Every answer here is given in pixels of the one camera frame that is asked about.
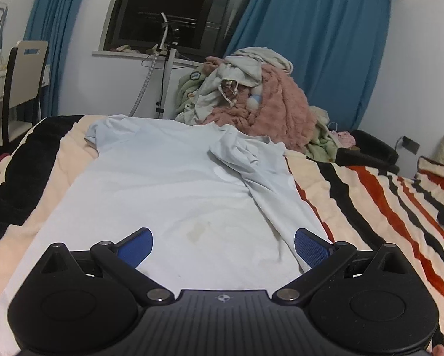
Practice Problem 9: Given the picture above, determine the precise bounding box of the blue curtain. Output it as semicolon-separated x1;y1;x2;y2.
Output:
222;0;394;131
23;0;94;120

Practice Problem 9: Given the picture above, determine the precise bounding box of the striped fleece blanket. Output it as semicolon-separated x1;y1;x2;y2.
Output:
0;114;444;356

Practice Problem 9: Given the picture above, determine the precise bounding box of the dark window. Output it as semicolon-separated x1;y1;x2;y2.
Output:
100;0;260;61

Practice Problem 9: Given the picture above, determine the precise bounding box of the green printed garment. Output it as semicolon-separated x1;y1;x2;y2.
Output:
175;70;208;123

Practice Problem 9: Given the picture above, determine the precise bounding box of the black wall outlet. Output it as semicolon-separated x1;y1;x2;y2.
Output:
395;136;421;155

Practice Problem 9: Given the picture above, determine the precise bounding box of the plaid cloth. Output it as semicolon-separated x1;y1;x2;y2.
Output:
218;79;242;101

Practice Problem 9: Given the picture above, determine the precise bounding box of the pink clothing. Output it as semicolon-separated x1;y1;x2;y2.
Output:
332;129;357;150

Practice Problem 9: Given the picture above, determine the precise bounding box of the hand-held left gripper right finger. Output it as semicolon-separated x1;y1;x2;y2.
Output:
272;228;406;305

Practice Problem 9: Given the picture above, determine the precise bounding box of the pink fuzzy blanket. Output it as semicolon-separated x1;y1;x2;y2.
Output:
202;56;318;153

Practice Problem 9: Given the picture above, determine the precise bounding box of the grey white garment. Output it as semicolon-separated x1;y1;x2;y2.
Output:
185;62;263;125

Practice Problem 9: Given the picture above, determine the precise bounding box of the garment steamer stand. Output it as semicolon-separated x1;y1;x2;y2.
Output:
127;12;181;120

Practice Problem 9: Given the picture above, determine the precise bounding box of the white shirt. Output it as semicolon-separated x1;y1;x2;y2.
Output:
0;114;336;356

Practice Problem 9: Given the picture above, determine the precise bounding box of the white chair with black frame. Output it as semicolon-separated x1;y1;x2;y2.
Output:
0;40;51;146

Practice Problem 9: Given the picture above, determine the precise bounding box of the plain green garment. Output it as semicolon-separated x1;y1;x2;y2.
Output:
304;117;340;163

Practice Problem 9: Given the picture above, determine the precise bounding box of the black armchair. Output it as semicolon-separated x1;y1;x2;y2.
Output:
336;129;400;176

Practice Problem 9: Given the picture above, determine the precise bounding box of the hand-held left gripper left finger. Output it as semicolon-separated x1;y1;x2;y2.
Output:
37;227;176;305

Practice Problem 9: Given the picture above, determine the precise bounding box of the cream garment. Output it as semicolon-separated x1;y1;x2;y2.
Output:
225;46;294;83

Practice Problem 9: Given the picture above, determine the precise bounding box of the white fluffy cloth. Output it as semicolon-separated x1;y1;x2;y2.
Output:
309;105;332;124

